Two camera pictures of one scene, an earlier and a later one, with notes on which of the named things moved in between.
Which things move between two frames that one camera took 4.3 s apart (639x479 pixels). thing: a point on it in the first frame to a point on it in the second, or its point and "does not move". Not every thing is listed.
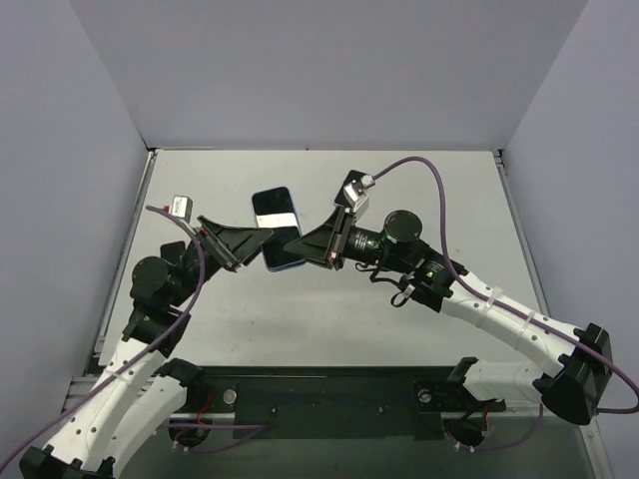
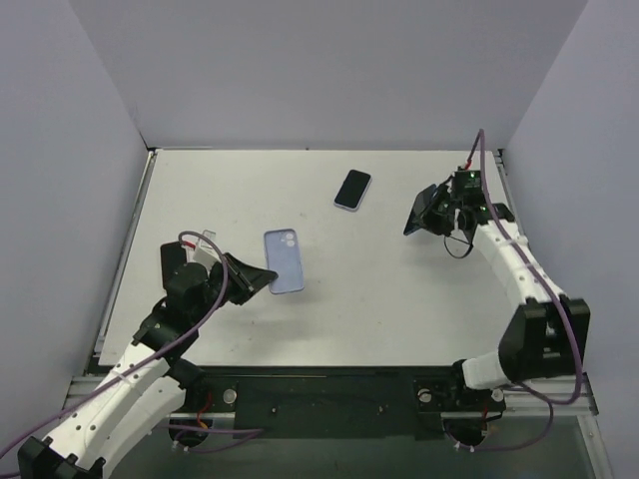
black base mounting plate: [334, 402] does not move
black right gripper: [337, 239] to [434, 210]
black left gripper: [216, 247] to [237, 278]
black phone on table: [339, 199] does not move
